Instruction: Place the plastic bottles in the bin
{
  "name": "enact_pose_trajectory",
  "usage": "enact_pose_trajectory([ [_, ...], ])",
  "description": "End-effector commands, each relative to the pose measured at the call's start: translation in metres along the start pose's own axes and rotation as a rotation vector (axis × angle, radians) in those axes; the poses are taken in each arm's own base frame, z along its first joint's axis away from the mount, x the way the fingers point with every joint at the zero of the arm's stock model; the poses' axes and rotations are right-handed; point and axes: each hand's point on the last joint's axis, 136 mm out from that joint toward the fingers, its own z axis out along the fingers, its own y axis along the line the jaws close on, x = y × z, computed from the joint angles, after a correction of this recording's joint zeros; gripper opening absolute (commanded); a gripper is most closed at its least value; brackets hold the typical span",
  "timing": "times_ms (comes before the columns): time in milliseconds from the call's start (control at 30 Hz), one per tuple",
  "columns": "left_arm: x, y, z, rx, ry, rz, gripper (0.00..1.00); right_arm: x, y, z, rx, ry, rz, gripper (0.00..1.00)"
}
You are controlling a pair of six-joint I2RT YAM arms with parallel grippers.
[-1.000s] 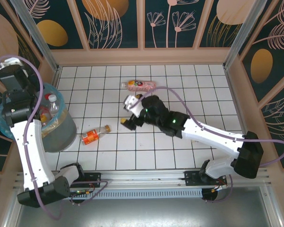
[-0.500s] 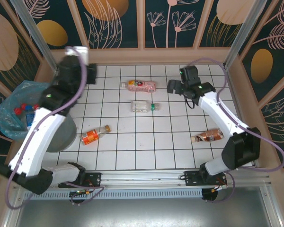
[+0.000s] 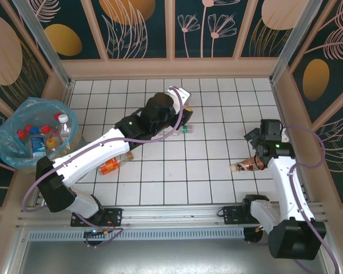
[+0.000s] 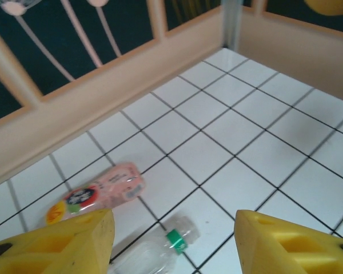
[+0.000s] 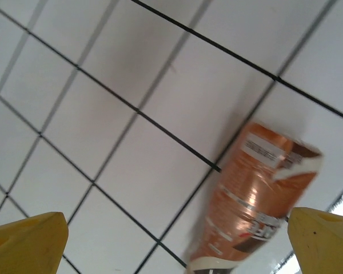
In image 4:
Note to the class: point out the wall panel with golden oval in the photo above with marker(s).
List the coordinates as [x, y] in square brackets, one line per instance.
[288, 8]

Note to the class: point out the wall panel with pink flowers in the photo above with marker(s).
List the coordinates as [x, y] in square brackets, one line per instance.
[131, 17]

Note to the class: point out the aluminium corner post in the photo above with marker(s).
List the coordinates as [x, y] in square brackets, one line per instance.
[231, 23]

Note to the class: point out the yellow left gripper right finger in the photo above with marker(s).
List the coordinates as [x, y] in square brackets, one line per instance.
[288, 251]

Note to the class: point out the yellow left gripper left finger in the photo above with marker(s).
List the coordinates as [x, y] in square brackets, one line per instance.
[45, 251]

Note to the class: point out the pink label plastic bottle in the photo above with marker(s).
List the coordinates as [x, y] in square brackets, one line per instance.
[111, 188]

